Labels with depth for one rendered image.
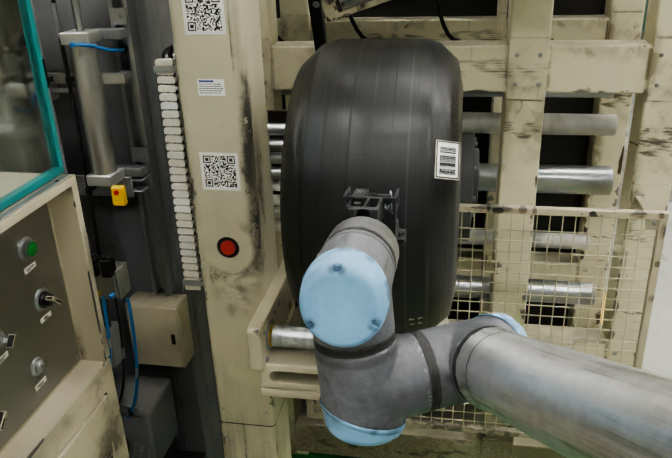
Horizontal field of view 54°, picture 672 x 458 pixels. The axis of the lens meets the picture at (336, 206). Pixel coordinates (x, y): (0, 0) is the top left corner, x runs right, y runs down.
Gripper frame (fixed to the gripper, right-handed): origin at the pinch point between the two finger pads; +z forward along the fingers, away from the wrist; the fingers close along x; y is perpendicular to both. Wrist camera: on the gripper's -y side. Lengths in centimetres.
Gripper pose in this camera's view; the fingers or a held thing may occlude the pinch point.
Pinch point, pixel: (380, 219)
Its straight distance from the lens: 101.8
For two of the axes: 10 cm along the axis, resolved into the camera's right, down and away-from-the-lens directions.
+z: 1.7, -2.7, 9.5
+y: -0.1, -9.6, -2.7
